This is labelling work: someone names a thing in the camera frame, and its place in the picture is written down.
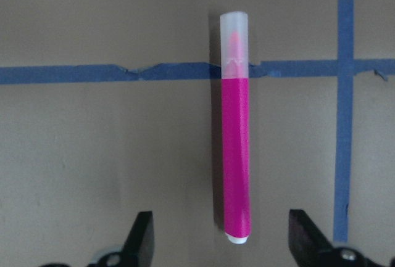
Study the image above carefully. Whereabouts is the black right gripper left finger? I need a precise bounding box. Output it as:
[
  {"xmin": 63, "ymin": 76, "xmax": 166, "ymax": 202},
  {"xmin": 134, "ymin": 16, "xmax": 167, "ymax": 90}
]
[{"xmin": 39, "ymin": 211, "xmax": 155, "ymax": 267}]

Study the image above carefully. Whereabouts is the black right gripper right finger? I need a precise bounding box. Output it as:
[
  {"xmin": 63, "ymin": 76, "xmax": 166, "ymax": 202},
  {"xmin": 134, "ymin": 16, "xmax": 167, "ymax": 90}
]
[{"xmin": 288, "ymin": 209, "xmax": 379, "ymax": 267}]

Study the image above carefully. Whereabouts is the pink marker pen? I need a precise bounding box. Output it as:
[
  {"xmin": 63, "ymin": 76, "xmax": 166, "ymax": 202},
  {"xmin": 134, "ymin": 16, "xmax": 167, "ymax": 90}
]
[{"xmin": 220, "ymin": 11, "xmax": 251, "ymax": 244}]

